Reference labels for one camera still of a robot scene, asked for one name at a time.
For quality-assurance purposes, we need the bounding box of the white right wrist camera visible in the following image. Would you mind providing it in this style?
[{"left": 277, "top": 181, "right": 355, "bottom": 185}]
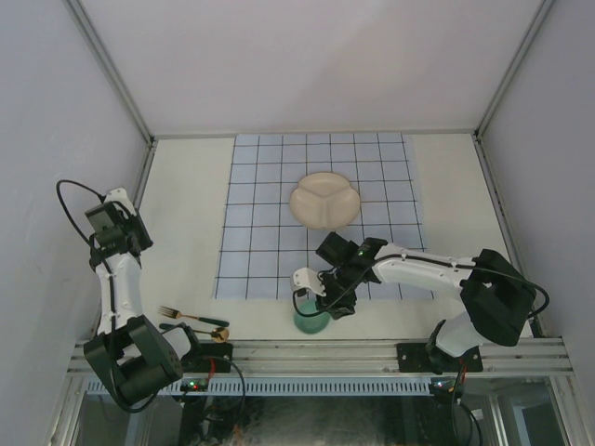
[{"left": 291, "top": 268, "right": 326, "bottom": 296}]

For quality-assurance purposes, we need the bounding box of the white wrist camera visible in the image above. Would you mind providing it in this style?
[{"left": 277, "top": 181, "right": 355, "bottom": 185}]
[
  {"left": 291, "top": 268, "right": 326, "bottom": 296},
  {"left": 105, "top": 188, "right": 137, "bottom": 216}
]

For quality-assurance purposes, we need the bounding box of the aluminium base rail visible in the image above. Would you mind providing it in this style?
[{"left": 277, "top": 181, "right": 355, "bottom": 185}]
[{"left": 67, "top": 337, "right": 575, "bottom": 374}]

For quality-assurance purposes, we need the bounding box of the gold fork green handle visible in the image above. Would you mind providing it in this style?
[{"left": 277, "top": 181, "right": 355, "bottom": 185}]
[{"left": 157, "top": 306, "right": 230, "bottom": 328}]

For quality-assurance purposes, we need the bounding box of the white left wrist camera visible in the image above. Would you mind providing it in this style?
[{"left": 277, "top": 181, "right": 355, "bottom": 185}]
[{"left": 105, "top": 188, "right": 137, "bottom": 216}]

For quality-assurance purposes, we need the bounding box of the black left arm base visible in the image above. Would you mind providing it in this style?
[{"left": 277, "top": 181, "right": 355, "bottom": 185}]
[{"left": 180, "top": 343, "right": 233, "bottom": 374}]

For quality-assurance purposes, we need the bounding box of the blue slotted cable duct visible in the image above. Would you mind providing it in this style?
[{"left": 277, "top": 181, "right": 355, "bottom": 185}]
[{"left": 86, "top": 376, "right": 430, "bottom": 398}]

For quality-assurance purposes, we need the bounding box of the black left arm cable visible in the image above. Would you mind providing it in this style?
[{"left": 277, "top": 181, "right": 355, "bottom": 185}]
[{"left": 55, "top": 179, "right": 162, "bottom": 413}]

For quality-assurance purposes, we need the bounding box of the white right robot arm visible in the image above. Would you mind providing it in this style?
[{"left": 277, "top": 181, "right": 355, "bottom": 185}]
[{"left": 315, "top": 232, "right": 544, "bottom": 371}]

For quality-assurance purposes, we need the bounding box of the cream divided plate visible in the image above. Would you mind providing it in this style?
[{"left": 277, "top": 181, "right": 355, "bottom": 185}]
[{"left": 289, "top": 172, "right": 361, "bottom": 230}]

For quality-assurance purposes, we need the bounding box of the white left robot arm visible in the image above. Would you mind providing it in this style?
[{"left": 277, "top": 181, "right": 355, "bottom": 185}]
[{"left": 84, "top": 197, "right": 204, "bottom": 413}]

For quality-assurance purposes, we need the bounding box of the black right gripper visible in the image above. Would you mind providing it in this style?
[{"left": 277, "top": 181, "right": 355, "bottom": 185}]
[{"left": 311, "top": 266, "right": 358, "bottom": 320}]

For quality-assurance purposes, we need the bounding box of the aluminium enclosure frame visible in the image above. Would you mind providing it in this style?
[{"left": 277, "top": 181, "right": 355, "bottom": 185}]
[{"left": 73, "top": 1, "right": 539, "bottom": 342}]

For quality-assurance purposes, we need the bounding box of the white black-grid tablecloth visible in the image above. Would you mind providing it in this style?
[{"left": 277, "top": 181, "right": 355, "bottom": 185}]
[{"left": 213, "top": 132, "right": 427, "bottom": 300}]

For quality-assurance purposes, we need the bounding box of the gold spoon green handle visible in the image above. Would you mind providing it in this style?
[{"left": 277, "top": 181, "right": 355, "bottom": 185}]
[{"left": 193, "top": 327, "right": 230, "bottom": 343}]

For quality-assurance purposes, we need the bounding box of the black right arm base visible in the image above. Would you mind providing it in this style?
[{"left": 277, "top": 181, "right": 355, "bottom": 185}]
[{"left": 396, "top": 342, "right": 483, "bottom": 374}]

